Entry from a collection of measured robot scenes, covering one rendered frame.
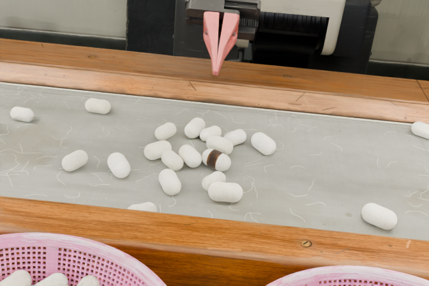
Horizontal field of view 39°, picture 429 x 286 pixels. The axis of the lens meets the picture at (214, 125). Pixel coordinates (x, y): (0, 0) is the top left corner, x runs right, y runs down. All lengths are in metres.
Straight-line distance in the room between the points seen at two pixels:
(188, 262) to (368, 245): 0.17
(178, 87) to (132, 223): 0.34
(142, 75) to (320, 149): 0.28
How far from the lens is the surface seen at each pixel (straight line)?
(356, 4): 1.46
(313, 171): 0.74
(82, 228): 0.58
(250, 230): 0.59
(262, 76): 0.92
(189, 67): 0.92
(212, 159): 0.70
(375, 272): 0.57
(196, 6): 0.81
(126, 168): 0.68
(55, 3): 2.91
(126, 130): 0.79
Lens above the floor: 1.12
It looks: 28 degrees down
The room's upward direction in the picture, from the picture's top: 5 degrees clockwise
